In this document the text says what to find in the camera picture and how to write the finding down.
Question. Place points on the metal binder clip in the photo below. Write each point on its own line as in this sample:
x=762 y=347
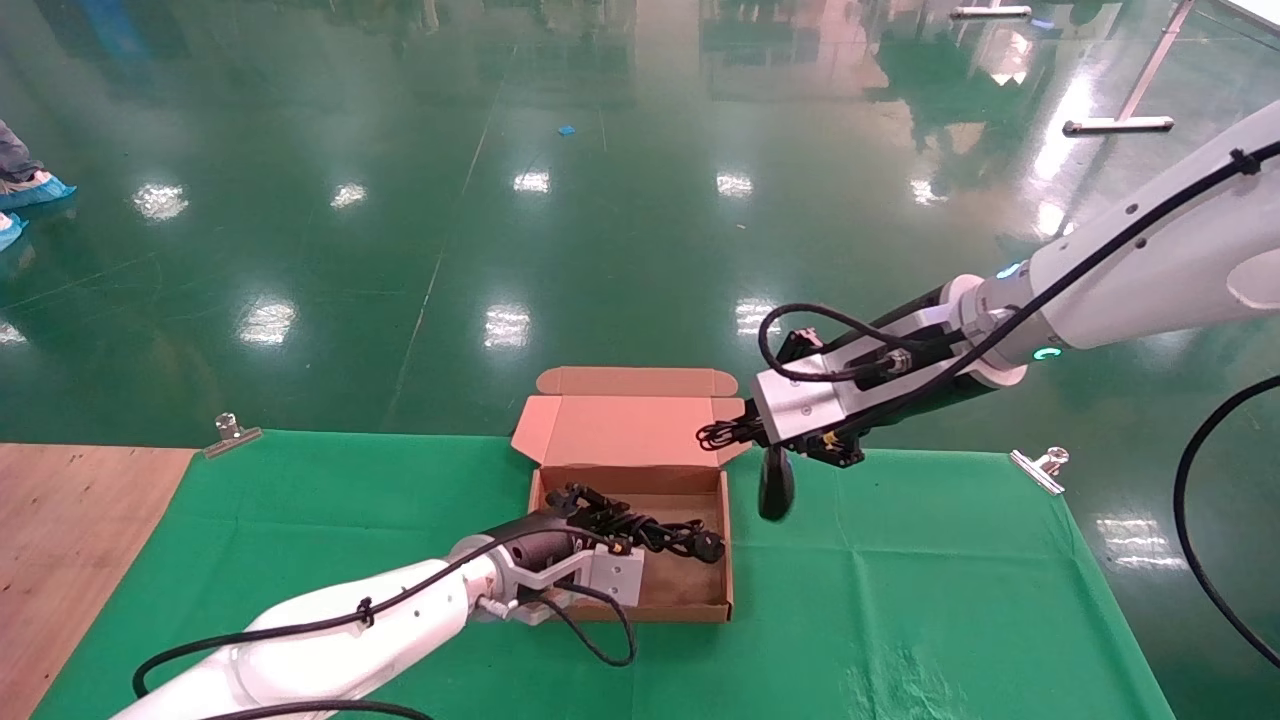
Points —
x=232 y=438
x=1040 y=468

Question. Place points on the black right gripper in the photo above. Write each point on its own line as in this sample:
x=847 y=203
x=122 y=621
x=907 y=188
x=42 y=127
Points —
x=930 y=320

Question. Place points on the open cardboard box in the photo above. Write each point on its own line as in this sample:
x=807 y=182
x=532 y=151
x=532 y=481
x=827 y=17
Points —
x=620 y=430

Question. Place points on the white desk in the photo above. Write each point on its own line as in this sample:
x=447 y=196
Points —
x=1120 y=125

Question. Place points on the green tablecloth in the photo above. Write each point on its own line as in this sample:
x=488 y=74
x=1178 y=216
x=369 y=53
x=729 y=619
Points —
x=900 y=600

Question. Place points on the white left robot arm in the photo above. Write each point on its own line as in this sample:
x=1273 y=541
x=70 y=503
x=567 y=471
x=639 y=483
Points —
x=330 y=640

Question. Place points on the grey trouser leg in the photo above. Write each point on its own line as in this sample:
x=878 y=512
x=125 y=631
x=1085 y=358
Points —
x=15 y=155

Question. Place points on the blue shoe cover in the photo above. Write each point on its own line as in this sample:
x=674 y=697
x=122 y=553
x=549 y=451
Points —
x=35 y=190
x=10 y=232

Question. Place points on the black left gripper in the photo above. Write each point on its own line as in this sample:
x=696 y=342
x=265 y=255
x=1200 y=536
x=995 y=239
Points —
x=540 y=545

